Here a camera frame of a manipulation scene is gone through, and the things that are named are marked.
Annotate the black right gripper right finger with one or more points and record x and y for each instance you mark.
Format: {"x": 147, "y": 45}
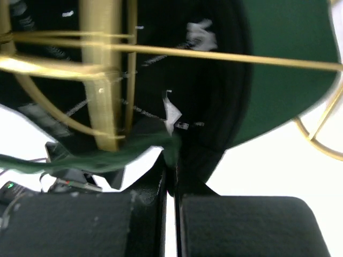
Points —
{"x": 209, "y": 224}

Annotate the dark green cap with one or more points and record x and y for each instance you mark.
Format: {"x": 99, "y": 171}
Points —
{"x": 187, "y": 80}

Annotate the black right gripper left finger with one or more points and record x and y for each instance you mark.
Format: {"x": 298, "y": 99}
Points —
{"x": 126, "y": 223}

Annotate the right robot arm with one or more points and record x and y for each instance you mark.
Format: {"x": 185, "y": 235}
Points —
{"x": 131, "y": 223}

